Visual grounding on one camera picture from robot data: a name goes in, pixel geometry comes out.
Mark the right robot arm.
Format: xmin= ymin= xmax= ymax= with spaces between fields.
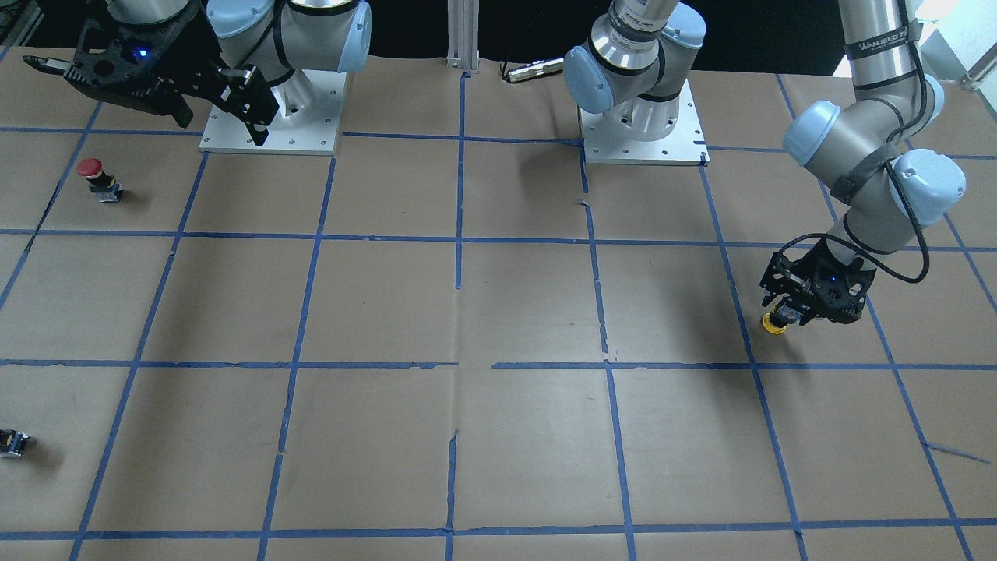
xmin=109 ymin=1 xmax=372 ymax=156

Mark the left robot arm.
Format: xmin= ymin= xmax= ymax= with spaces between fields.
xmin=564 ymin=1 xmax=966 ymax=334

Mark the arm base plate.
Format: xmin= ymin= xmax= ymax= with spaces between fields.
xmin=199 ymin=70 xmax=347 ymax=157
xmin=578 ymin=81 xmax=710 ymax=166

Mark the silver cable connector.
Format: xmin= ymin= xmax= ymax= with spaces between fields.
xmin=501 ymin=57 xmax=564 ymax=84

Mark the aluminium frame post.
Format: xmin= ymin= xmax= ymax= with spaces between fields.
xmin=446 ymin=0 xmax=480 ymax=74

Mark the yellow push button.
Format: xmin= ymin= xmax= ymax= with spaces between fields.
xmin=761 ymin=305 xmax=801 ymax=335

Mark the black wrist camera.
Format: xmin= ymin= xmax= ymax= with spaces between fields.
xmin=22 ymin=19 xmax=172 ymax=111
xmin=812 ymin=263 xmax=875 ymax=324

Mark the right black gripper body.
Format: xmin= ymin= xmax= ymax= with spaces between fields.
xmin=132 ymin=23 xmax=231 ymax=115

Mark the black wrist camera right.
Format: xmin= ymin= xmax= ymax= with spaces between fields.
xmin=22 ymin=19 xmax=172 ymax=111

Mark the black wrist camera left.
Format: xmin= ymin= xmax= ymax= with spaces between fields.
xmin=812 ymin=263 xmax=875 ymax=324

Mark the red push button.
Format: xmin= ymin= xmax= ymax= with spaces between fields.
xmin=76 ymin=157 xmax=122 ymax=203

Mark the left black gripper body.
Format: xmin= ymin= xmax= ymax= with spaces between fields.
xmin=763 ymin=241 xmax=875 ymax=324

